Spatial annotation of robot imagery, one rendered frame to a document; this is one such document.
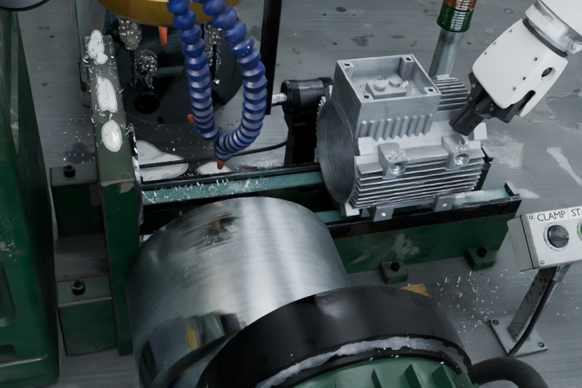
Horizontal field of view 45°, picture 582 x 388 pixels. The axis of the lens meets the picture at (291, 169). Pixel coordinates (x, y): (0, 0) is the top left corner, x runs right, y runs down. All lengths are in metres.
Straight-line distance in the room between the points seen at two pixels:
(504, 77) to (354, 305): 0.61
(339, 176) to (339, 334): 0.73
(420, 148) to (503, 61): 0.16
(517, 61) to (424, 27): 0.87
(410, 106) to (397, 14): 0.90
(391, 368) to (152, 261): 0.39
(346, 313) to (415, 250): 0.78
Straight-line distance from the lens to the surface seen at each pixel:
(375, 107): 0.96
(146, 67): 1.11
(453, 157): 1.02
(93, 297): 0.99
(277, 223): 0.75
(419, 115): 1.01
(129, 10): 0.77
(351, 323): 0.42
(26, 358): 1.00
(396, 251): 1.18
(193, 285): 0.70
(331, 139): 1.14
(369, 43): 1.73
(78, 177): 1.15
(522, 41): 1.00
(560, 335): 1.23
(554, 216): 0.97
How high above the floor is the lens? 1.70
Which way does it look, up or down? 42 degrees down
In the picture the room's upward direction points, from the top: 8 degrees clockwise
